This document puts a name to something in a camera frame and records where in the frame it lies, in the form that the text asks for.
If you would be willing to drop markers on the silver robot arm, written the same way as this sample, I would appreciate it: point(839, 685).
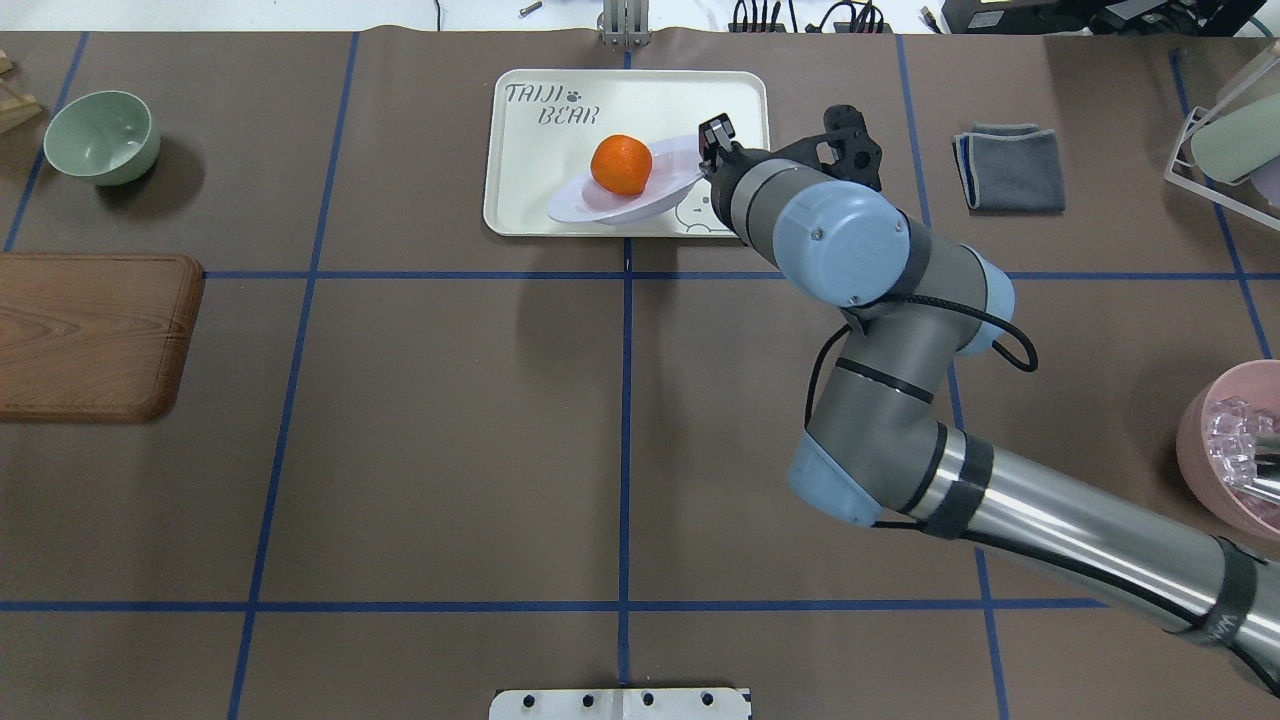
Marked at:
point(942, 357)

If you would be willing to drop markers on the black power strip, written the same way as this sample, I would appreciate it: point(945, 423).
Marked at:
point(834, 18)

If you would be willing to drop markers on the clear ice cubes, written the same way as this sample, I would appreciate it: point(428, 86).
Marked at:
point(1228, 423)

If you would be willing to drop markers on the cream bear tray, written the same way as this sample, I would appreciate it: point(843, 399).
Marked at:
point(546, 124)

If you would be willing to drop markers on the metal scoop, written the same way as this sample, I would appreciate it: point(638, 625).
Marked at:
point(1261, 477)

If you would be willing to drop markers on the aluminium frame post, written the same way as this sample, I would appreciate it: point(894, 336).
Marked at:
point(625, 24)

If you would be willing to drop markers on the green bowl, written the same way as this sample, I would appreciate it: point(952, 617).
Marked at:
point(107, 138)

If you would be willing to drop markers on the green cup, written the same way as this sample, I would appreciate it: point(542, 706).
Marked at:
point(1229, 148)

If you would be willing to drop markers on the pink bowl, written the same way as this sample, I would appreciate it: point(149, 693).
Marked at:
point(1257, 381)

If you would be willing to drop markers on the light wooden rack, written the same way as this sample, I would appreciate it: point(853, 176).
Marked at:
point(17, 108)

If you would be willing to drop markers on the white cup rack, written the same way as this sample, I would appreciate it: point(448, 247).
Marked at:
point(1257, 79)

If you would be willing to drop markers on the orange fruit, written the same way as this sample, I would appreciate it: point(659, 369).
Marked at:
point(622, 165)

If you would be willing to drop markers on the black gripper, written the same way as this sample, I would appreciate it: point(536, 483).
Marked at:
point(714, 139)

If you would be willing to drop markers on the purple cup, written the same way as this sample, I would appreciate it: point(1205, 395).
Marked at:
point(1266, 181)

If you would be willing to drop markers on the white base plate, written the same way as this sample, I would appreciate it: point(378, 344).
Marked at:
point(623, 703)

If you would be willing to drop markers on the wood grain tray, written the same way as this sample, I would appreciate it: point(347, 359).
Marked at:
point(95, 337)

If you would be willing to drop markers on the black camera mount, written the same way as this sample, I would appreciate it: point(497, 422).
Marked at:
point(844, 149)

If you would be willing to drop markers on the folded grey cloth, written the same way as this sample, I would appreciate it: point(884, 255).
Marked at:
point(1010, 168)

